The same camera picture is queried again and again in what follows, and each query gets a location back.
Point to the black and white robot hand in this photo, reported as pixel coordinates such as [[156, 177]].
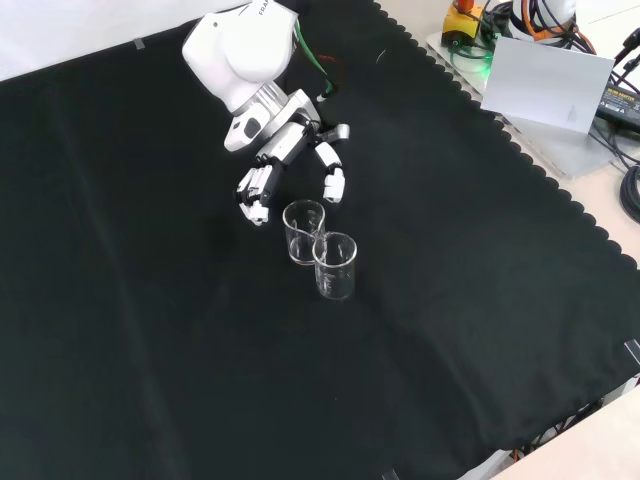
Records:
[[287, 145]]

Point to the clear glass beaker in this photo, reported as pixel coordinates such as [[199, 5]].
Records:
[[336, 280], [296, 222]]

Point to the small clear clip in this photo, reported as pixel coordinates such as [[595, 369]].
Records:
[[140, 44], [633, 351], [390, 475]]

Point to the black bench cloth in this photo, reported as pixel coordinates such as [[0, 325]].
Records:
[[150, 300]]

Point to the yellow stop button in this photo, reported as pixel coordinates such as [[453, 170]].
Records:
[[460, 27]]

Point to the pale board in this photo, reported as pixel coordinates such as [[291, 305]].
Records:
[[545, 85]]

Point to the black power adapter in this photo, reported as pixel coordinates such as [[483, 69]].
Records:
[[620, 102]]

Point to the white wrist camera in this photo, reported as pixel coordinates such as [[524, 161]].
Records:
[[242, 132]]

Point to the metal base plate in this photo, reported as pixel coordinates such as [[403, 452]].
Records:
[[565, 150]]

